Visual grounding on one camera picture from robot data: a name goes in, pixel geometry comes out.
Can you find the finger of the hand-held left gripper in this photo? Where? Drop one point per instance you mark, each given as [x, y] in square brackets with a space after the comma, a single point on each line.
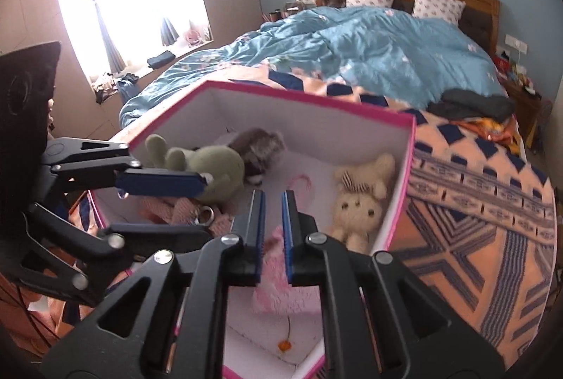
[162, 182]
[167, 236]

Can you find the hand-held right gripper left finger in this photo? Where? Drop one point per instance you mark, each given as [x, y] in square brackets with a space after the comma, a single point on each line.
[260, 229]

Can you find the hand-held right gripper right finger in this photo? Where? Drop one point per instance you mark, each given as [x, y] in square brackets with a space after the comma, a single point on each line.
[288, 238]

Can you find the pink knitted teddy bear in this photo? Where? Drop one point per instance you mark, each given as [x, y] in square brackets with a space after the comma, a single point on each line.
[176, 210]

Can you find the pink satin sachet pouch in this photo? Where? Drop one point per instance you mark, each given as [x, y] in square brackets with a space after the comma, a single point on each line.
[281, 282]

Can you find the green frog plush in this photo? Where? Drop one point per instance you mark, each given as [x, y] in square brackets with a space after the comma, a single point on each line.
[220, 168]

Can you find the cream plush rabbit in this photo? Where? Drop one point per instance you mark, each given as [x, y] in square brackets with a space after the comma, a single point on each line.
[358, 207]

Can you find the pink cardboard box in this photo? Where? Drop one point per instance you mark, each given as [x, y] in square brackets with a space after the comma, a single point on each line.
[316, 128]

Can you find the blue crumpled clothes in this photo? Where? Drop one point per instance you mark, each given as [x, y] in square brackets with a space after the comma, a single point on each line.
[127, 86]

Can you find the dark folded cloth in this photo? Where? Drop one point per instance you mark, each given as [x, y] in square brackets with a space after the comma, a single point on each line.
[161, 60]

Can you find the small pink object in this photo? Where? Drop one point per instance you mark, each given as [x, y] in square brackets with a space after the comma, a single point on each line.
[193, 36]

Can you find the orange patterned blanket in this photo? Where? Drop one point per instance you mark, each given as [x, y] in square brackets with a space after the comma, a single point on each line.
[462, 229]

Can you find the blue floral duvet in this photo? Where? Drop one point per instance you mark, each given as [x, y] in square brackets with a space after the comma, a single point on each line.
[365, 49]

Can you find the orange printed cloth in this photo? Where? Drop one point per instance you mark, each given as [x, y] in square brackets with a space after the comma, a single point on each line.
[488, 130]

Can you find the dark grey folded clothes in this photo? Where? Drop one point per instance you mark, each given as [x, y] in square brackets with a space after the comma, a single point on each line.
[475, 104]

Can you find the wooden nightstand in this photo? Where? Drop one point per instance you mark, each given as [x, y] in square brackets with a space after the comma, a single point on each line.
[521, 106]

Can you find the red box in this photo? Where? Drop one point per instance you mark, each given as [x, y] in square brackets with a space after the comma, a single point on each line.
[502, 62]

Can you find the white wall socket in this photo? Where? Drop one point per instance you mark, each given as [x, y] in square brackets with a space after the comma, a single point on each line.
[515, 43]

